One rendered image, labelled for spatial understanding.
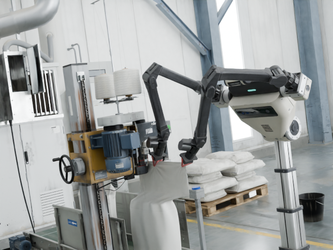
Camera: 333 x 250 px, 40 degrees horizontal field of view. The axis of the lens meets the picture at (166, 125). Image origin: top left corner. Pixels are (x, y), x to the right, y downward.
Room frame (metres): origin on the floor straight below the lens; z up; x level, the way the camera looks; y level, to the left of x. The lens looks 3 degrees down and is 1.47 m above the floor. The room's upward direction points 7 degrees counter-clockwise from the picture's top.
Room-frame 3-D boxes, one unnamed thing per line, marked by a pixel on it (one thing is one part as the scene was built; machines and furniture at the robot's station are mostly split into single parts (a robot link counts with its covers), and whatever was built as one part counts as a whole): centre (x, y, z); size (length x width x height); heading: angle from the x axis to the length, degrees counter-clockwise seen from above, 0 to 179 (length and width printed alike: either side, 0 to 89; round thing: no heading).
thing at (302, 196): (4.91, -1.43, 0.13); 0.30 x 0.30 x 0.26
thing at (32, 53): (4.80, 1.27, 1.95); 0.30 x 0.01 x 0.48; 39
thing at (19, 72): (5.03, 1.62, 1.82); 0.51 x 0.27 x 0.71; 39
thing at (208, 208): (6.26, -0.56, 0.07); 1.20 x 0.82 x 0.14; 131
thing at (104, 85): (3.05, 0.37, 1.61); 0.15 x 0.14 x 0.17; 39
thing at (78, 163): (2.82, 0.57, 1.14); 0.11 x 0.06 x 0.11; 39
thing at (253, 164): (6.30, -0.92, 0.44); 0.68 x 0.44 x 0.15; 129
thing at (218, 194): (6.02, -0.30, 0.20); 0.66 x 0.44 x 0.12; 39
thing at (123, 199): (3.71, 0.27, 0.53); 1.05 x 0.02 x 0.41; 39
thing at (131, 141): (2.70, 0.22, 1.25); 0.10 x 0.08 x 0.12; 154
